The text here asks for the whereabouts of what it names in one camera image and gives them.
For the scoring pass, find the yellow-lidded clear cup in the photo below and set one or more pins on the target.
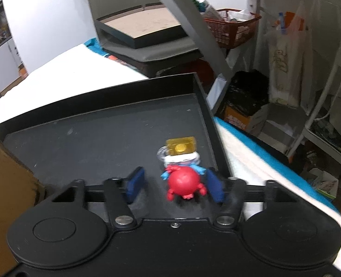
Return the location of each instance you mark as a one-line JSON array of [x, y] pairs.
[[163, 153]]

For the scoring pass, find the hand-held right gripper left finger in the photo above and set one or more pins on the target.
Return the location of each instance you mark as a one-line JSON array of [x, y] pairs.
[[135, 186]]

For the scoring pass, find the white printed plastic bag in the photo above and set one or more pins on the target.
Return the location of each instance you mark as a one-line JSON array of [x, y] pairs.
[[287, 60]]

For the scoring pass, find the black framed brown board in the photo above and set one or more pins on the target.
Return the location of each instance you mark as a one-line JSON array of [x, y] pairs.
[[143, 26]]

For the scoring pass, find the brown cardboard box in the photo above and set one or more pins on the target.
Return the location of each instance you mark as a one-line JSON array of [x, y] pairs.
[[6, 190]]

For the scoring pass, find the dark grey flat case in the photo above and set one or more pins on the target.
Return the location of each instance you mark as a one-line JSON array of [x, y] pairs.
[[159, 53]]

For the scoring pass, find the black plastic bag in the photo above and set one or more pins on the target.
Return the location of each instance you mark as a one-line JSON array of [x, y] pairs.
[[247, 92]]

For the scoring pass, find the grey metal post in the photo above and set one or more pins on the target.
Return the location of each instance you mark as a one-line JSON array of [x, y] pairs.
[[193, 20]]

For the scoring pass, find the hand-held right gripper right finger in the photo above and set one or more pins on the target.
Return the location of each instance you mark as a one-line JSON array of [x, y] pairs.
[[216, 188]]

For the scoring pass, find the black shallow tray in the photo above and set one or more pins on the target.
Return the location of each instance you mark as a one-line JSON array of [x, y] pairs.
[[107, 132]]

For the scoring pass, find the yellow square charm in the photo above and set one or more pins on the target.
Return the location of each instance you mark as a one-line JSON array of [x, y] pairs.
[[180, 145]]

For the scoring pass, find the white metal rack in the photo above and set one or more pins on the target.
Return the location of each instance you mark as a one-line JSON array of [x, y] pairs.
[[326, 98]]

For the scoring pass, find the red crab toy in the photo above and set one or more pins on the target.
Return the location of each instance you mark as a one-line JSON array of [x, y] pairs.
[[183, 183]]

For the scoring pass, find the white and orange carton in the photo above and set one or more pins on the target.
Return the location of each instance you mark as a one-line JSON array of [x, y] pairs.
[[245, 121]]

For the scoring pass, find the red plastic basket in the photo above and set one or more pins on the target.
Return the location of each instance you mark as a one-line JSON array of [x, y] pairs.
[[234, 28]]

